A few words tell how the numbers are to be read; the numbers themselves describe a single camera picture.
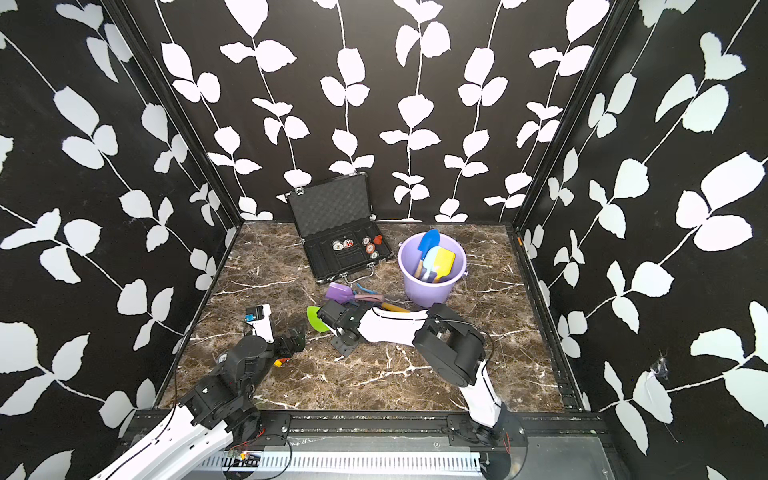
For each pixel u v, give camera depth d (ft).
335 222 3.66
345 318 2.31
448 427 2.43
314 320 2.77
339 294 3.23
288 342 2.29
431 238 3.13
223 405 1.79
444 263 3.15
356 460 2.30
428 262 3.15
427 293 2.91
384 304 3.16
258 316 2.14
